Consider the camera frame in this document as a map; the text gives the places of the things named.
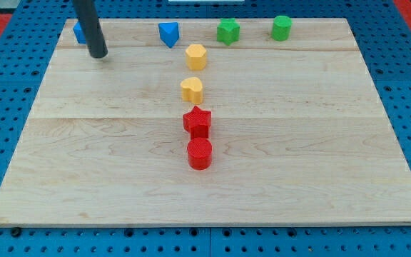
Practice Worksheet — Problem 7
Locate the yellow hexagon block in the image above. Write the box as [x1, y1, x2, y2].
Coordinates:
[185, 44, 207, 71]

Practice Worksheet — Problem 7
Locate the red star block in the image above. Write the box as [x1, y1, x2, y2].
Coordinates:
[183, 106, 212, 139]

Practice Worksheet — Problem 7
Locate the blue cube block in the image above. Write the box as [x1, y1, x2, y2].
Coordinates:
[73, 21, 86, 44]

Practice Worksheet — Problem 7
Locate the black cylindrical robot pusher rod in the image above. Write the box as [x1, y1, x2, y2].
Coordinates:
[72, 0, 108, 59]

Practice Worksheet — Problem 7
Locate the light wooden board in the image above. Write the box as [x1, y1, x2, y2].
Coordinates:
[0, 19, 411, 228]

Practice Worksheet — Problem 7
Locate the yellow heart block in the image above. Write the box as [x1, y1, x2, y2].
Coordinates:
[180, 77, 203, 105]

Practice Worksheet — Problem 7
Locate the red cylinder block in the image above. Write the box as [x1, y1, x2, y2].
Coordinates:
[187, 138, 213, 170]

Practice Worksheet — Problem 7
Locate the green star block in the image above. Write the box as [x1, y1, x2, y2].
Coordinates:
[216, 18, 240, 46]

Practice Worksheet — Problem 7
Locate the green cylinder block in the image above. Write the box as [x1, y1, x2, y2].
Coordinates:
[271, 16, 292, 41]

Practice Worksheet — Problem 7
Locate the blue triangular prism block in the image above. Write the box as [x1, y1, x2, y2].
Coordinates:
[158, 21, 180, 48]

